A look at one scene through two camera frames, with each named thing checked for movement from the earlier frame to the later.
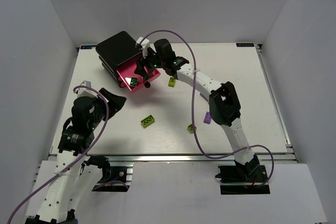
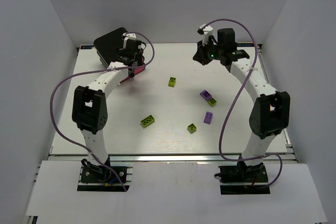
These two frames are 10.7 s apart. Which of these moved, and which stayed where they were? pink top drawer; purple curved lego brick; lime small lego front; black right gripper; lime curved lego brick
Moved: pink top drawer; black right gripper
Stayed: purple curved lego brick; lime curved lego brick; lime small lego front
